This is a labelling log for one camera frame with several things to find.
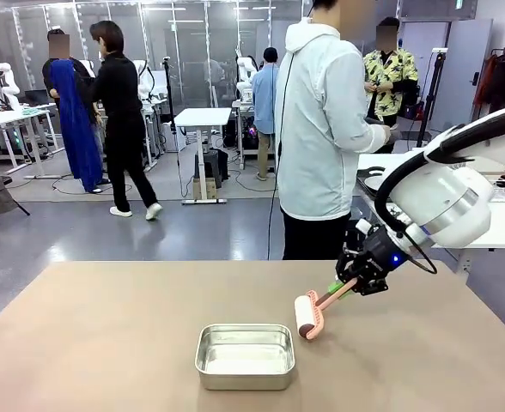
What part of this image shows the stainless steel rectangular tray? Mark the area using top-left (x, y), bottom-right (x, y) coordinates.
top-left (194, 323), bottom-right (296, 391)

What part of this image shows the black camera stand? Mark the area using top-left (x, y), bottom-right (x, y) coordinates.
top-left (161, 54), bottom-right (185, 194)

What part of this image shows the white standing desk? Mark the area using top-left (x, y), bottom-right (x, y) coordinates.
top-left (173, 106), bottom-right (233, 206)

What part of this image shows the black tripod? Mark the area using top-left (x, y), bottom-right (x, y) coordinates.
top-left (415, 48), bottom-right (449, 149)

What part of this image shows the cardboard box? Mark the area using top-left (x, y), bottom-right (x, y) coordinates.
top-left (192, 176), bottom-right (218, 202)

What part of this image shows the white robot desk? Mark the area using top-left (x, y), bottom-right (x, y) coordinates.
top-left (231, 99), bottom-right (258, 171)

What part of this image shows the person in white hooded jacket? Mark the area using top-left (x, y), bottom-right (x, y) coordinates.
top-left (275, 0), bottom-right (391, 261)

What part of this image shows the black monitor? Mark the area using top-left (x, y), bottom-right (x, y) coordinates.
top-left (24, 88), bottom-right (54, 106)

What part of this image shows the computer with coloured lights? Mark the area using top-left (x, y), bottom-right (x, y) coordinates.
top-left (242, 118), bottom-right (260, 149)

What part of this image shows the person in yellow floral shirt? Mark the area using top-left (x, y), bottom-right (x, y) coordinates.
top-left (362, 16), bottom-right (420, 130)

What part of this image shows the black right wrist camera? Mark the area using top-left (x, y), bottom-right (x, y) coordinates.
top-left (343, 217), bottom-right (374, 252)

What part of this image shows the pink lint roller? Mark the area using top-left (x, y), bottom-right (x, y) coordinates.
top-left (294, 278), bottom-right (359, 343)

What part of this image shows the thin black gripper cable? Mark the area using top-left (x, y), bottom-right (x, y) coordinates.
top-left (400, 231), bottom-right (438, 276)

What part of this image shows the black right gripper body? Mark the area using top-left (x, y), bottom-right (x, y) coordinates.
top-left (361, 226), bottom-right (409, 279)

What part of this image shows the grey door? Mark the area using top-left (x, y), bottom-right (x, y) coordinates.
top-left (428, 19), bottom-right (494, 130)

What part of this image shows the black stool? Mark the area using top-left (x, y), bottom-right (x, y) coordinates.
top-left (193, 148), bottom-right (230, 190)

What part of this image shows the person's right forearm white sleeve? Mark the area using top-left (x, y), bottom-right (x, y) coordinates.
top-left (336, 118), bottom-right (392, 154)

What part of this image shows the thin black hanging cable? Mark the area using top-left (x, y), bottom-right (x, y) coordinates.
top-left (267, 40), bottom-right (299, 261)

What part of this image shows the orange hanging jacket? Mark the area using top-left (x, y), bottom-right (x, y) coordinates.
top-left (474, 53), bottom-right (498, 108)

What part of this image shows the person in light blue shirt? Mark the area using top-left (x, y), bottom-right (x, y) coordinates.
top-left (251, 46), bottom-right (281, 182)

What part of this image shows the black serving tray with handle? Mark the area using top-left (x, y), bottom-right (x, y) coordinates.
top-left (356, 166), bottom-right (389, 193)

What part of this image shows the blue cloth garment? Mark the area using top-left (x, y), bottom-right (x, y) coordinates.
top-left (49, 58), bottom-right (104, 194)

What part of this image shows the thick black arm hose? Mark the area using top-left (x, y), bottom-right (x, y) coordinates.
top-left (374, 105), bottom-right (505, 224)

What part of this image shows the person holding blue cloth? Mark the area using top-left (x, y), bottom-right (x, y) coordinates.
top-left (41, 28), bottom-right (107, 195)

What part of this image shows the long white desk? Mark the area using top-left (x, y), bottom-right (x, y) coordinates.
top-left (0, 109), bottom-right (60, 180)

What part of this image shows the person dressed all black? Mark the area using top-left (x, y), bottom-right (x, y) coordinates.
top-left (84, 20), bottom-right (164, 222)

